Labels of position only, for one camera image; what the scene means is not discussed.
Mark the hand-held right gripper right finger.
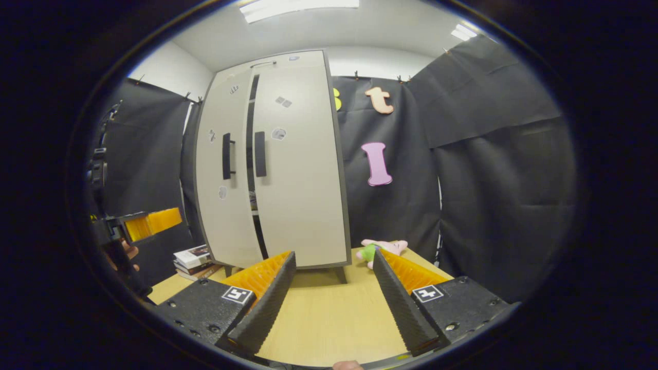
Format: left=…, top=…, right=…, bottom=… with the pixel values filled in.
left=373, top=248, right=515, bottom=357

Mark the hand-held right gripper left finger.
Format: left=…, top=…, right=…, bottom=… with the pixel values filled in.
left=154, top=250, right=298, bottom=358

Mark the white shoe cabinet door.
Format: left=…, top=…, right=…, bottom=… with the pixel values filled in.
left=252, top=64, right=350, bottom=269
left=195, top=72, right=265, bottom=269

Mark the white shoe cabinet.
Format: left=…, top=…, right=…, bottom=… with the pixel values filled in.
left=194, top=49, right=353, bottom=284

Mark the pink plush toy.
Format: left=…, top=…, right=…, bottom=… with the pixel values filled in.
left=356, top=238, right=409, bottom=270

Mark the black backdrop cloth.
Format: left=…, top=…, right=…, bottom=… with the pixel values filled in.
left=332, top=33, right=576, bottom=304
left=87, top=77, right=204, bottom=288

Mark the large ceiling light panel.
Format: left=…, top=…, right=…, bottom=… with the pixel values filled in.
left=239, top=0, right=360, bottom=24

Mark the small ceiling light panel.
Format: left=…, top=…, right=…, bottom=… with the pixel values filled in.
left=451, top=23, right=479, bottom=42

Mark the black door handle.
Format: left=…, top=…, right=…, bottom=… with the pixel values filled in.
left=254, top=131, right=268, bottom=178
left=222, top=133, right=236, bottom=180

